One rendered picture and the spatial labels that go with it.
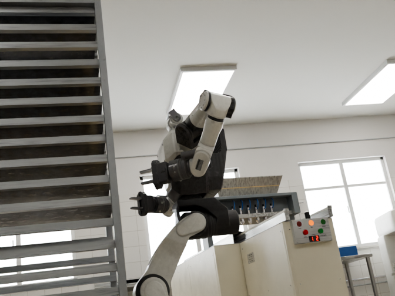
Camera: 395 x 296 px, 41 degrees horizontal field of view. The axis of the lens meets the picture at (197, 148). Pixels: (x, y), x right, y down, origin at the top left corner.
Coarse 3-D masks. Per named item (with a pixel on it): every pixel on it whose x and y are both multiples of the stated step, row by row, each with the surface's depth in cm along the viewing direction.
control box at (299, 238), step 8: (296, 224) 302; (304, 224) 303; (320, 224) 306; (328, 224) 308; (296, 232) 300; (312, 232) 303; (328, 232) 306; (296, 240) 298; (304, 240) 300; (320, 240) 303; (328, 240) 304
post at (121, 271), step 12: (96, 0) 239; (96, 12) 237; (96, 24) 235; (108, 84) 226; (108, 96) 224; (108, 108) 222; (108, 120) 220; (108, 132) 218; (108, 144) 217; (108, 156) 215; (108, 168) 215; (120, 228) 206; (120, 240) 204; (120, 252) 203; (120, 264) 201; (120, 276) 200; (120, 288) 198
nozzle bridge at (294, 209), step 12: (288, 192) 390; (228, 204) 382; (240, 204) 385; (252, 204) 387; (264, 204) 390; (276, 204) 393; (288, 204) 395; (240, 216) 376; (252, 216) 379; (264, 216) 382; (204, 240) 377
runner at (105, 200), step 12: (0, 204) 202; (12, 204) 203; (24, 204) 204; (36, 204) 205; (48, 204) 206; (60, 204) 207; (72, 204) 208; (84, 204) 209; (96, 204) 211; (108, 204) 213
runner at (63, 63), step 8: (0, 64) 222; (8, 64) 222; (16, 64) 223; (24, 64) 224; (32, 64) 225; (40, 64) 226; (48, 64) 226; (56, 64) 227; (64, 64) 228; (72, 64) 229; (80, 64) 230; (88, 64) 230; (96, 64) 231
